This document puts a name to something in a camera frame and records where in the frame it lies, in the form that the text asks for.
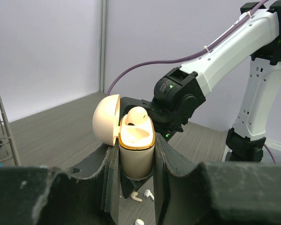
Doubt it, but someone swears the white earbud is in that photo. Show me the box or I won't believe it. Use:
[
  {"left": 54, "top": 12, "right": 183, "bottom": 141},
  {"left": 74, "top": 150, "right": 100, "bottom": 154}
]
[
  {"left": 134, "top": 219, "right": 145, "bottom": 225},
  {"left": 144, "top": 189, "right": 155, "bottom": 201}
]

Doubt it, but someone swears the beige earbud charging case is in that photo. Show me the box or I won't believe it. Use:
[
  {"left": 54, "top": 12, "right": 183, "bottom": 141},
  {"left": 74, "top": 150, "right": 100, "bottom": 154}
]
[{"left": 92, "top": 95, "right": 155, "bottom": 180}]

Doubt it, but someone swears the white earbud right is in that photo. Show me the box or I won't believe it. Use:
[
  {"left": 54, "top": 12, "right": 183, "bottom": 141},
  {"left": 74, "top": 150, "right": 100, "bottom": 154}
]
[{"left": 144, "top": 189, "right": 155, "bottom": 201}]

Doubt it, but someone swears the white earbud left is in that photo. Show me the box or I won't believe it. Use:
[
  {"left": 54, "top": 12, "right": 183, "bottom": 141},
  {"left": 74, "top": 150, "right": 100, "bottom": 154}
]
[{"left": 134, "top": 219, "right": 145, "bottom": 225}]

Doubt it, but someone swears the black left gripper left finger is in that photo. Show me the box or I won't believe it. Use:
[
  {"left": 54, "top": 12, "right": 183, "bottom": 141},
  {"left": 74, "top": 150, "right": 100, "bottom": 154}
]
[{"left": 0, "top": 144, "right": 119, "bottom": 225}]

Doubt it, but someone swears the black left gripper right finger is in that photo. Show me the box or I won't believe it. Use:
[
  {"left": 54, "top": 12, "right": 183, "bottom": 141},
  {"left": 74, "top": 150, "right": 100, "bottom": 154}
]
[{"left": 153, "top": 134, "right": 281, "bottom": 225}]

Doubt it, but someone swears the beige earbud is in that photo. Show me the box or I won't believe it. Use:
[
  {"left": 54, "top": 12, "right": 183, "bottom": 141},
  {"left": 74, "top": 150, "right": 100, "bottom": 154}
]
[
  {"left": 126, "top": 106, "right": 148, "bottom": 126},
  {"left": 130, "top": 191, "right": 142, "bottom": 202}
]

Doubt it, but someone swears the grey wire dish rack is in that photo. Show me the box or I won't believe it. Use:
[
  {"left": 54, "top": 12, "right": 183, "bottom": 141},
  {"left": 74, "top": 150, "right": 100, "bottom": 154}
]
[{"left": 0, "top": 96, "right": 21, "bottom": 166}]

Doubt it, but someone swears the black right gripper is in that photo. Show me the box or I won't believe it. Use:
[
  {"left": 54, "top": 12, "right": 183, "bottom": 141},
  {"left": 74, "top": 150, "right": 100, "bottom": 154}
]
[{"left": 120, "top": 97, "right": 187, "bottom": 141}]

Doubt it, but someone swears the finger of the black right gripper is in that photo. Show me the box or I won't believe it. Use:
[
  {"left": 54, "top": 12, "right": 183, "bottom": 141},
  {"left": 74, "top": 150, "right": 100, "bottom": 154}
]
[{"left": 120, "top": 174, "right": 152, "bottom": 199}]

